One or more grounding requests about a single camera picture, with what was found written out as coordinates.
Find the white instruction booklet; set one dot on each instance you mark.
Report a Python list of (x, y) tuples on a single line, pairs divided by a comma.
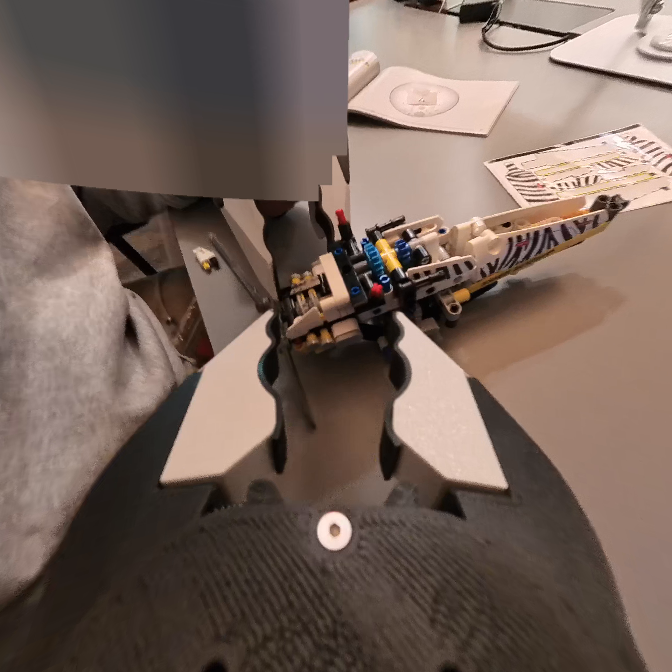
[(472, 105)]

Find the black power adapter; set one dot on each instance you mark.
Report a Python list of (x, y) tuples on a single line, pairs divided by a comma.
[(480, 11)]

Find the small white lego assembly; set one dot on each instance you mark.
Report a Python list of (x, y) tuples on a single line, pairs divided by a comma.
[(202, 255)]

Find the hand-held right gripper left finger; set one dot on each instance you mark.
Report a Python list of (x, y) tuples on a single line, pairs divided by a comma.
[(225, 420)]

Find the white flat stand base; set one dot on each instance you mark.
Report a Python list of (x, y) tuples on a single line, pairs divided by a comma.
[(593, 47)]

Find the zebra-print sticker sheet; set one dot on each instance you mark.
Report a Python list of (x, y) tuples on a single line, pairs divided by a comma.
[(551, 173)]

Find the zebra-striped lego helicopter model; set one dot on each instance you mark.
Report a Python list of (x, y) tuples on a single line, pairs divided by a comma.
[(336, 286)]

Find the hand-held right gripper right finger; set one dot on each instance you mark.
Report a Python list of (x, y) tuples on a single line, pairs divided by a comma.
[(446, 420)]

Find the white round puck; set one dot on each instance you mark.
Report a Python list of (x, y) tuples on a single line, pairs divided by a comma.
[(656, 44)]

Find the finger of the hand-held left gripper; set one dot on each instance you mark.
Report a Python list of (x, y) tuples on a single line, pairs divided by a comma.
[(323, 220), (246, 236)]

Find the person's grey hoodie torso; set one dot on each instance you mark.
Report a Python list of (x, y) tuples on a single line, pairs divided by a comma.
[(63, 341)]

